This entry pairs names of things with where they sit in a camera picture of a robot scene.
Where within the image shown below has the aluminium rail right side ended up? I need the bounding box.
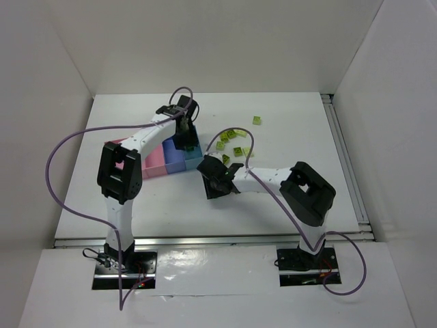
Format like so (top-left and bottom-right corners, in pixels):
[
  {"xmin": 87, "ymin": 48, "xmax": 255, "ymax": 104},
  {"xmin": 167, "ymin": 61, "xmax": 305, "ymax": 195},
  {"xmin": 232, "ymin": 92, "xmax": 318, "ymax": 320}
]
[{"xmin": 320, "ymin": 94, "xmax": 370, "ymax": 225}]

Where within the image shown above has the pink container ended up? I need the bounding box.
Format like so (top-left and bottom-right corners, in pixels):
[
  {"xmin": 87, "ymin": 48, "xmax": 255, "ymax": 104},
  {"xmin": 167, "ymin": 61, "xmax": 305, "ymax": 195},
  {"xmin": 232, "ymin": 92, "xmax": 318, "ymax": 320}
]
[{"xmin": 104, "ymin": 135, "xmax": 167, "ymax": 180}]

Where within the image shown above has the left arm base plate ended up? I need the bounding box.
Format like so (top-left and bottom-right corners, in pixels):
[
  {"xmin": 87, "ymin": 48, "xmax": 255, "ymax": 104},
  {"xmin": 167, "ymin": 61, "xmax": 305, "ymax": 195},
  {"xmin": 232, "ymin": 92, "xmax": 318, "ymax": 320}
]
[{"xmin": 83, "ymin": 248, "xmax": 158, "ymax": 290}]

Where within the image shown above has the light blue container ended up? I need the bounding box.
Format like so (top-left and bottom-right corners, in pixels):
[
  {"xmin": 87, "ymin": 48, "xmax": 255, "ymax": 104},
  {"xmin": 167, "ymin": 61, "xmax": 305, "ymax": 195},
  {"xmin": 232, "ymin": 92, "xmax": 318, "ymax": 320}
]
[{"xmin": 183, "ymin": 130, "xmax": 203, "ymax": 171}]

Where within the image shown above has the pale lime lego brick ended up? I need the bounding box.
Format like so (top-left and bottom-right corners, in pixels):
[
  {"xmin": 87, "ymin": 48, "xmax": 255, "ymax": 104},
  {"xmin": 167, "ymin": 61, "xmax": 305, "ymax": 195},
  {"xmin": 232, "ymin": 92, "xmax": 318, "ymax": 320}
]
[{"xmin": 242, "ymin": 147, "xmax": 254, "ymax": 158}]

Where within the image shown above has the pale lime sloped lego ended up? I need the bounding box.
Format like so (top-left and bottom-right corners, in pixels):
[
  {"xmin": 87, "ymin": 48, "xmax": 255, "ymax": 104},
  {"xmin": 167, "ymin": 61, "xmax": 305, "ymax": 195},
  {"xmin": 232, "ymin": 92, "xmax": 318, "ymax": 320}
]
[{"xmin": 216, "ymin": 141, "xmax": 225, "ymax": 151}]

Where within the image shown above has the purple blue container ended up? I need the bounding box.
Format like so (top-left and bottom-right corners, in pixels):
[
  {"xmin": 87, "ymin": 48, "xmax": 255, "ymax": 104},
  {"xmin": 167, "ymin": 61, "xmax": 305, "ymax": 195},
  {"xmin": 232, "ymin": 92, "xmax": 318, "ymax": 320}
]
[{"xmin": 163, "ymin": 138, "xmax": 186, "ymax": 175}]

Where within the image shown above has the lime lego brick left edge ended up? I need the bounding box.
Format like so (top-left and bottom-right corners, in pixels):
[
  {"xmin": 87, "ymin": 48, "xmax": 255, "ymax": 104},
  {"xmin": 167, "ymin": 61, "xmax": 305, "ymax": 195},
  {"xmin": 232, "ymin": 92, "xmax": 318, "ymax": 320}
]
[{"xmin": 220, "ymin": 132, "xmax": 229, "ymax": 143}]

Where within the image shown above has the lime square lego hollow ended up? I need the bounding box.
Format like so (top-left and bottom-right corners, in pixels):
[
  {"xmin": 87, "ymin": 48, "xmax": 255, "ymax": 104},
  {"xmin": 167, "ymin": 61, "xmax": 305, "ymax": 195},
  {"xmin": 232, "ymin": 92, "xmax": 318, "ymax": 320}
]
[{"xmin": 233, "ymin": 147, "xmax": 243, "ymax": 157}]

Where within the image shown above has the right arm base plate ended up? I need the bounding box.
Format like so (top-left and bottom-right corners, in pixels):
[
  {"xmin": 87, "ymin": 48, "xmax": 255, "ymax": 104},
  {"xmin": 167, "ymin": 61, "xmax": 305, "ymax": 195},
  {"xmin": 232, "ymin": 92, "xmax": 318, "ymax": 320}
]
[{"xmin": 274, "ymin": 247, "xmax": 341, "ymax": 287}]

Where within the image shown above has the aluminium rail front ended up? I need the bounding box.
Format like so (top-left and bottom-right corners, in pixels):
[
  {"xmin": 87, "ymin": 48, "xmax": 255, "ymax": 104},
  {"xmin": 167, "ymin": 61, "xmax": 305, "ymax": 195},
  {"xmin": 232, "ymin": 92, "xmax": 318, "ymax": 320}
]
[{"xmin": 53, "ymin": 232, "xmax": 376, "ymax": 249}]

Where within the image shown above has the lone pale lime lego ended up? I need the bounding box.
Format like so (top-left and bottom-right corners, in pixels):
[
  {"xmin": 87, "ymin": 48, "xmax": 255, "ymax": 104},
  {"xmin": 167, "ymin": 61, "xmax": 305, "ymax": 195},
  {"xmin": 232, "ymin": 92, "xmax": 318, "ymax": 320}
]
[{"xmin": 253, "ymin": 116, "xmax": 262, "ymax": 125}]

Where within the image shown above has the lime sloped lego brick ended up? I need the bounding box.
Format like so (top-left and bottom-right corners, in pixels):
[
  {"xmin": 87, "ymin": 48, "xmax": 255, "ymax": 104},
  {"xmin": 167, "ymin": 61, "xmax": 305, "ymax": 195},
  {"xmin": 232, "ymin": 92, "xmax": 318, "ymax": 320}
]
[{"xmin": 234, "ymin": 129, "xmax": 247, "ymax": 137}]

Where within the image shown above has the aluminium rail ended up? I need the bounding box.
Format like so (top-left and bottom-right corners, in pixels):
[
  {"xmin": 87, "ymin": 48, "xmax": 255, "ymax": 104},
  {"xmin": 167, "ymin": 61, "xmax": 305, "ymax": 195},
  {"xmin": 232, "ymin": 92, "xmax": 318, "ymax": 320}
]
[
  {"xmin": 320, "ymin": 94, "xmax": 370, "ymax": 225},
  {"xmin": 53, "ymin": 232, "xmax": 376, "ymax": 249}
]

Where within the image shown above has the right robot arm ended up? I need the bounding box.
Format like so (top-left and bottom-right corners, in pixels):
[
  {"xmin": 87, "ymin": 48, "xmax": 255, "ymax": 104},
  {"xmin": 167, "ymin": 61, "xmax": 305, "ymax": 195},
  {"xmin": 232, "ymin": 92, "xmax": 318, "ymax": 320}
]
[{"xmin": 197, "ymin": 155, "xmax": 336, "ymax": 272}]

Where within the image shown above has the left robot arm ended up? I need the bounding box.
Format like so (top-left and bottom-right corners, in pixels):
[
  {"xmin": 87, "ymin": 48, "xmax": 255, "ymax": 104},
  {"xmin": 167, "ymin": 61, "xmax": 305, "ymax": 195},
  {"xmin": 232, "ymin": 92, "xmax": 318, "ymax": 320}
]
[{"xmin": 97, "ymin": 96, "xmax": 199, "ymax": 268}]

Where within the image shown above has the lime lego brick upside down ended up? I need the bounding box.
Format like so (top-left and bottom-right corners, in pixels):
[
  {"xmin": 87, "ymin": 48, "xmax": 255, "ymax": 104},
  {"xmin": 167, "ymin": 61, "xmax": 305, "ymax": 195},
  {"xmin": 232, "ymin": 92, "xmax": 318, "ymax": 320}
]
[{"xmin": 226, "ymin": 129, "xmax": 236, "ymax": 139}]

